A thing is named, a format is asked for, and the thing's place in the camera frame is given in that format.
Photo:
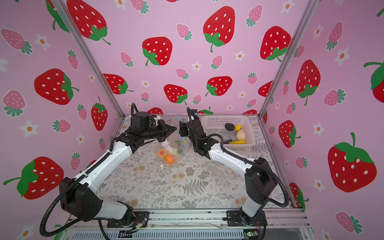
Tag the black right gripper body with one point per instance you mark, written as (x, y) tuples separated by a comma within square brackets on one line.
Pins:
[(185, 131)]

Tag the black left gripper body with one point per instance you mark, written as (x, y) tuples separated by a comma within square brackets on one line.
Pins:
[(159, 132)]

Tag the yellow red peach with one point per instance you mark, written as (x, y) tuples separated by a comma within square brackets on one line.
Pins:
[(162, 153)]

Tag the clear zip bag blue zipper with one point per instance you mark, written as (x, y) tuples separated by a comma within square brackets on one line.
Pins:
[(171, 153)]

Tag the white radish with leaves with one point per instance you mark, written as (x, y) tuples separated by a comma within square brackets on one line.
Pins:
[(179, 146)]

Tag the orange tangerine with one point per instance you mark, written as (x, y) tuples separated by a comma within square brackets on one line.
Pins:
[(169, 159)]

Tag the dark avocado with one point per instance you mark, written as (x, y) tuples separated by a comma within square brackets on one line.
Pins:
[(229, 127)]

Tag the beige pear shaped fruit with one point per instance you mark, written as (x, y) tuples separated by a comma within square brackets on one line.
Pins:
[(241, 135)]

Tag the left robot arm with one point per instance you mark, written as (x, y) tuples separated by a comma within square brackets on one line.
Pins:
[(79, 193)]

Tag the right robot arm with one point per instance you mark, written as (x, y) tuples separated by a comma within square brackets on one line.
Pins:
[(258, 176)]

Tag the yellow mango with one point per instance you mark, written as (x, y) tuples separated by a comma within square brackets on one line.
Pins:
[(238, 142)]

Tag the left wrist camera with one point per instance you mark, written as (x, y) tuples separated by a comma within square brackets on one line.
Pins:
[(142, 120)]

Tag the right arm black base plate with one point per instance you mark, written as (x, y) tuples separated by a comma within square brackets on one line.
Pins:
[(239, 219)]

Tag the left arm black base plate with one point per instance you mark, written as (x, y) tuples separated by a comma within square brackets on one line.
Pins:
[(131, 220)]

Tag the aluminium front rail frame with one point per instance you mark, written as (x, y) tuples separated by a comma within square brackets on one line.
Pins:
[(199, 224)]

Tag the aluminium left corner post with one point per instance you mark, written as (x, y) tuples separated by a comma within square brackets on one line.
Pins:
[(79, 40)]

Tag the aluminium corner post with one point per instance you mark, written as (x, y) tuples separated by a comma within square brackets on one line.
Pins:
[(79, 40), (296, 38)]

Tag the aluminium right corner post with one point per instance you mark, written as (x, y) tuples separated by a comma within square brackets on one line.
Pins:
[(296, 38)]

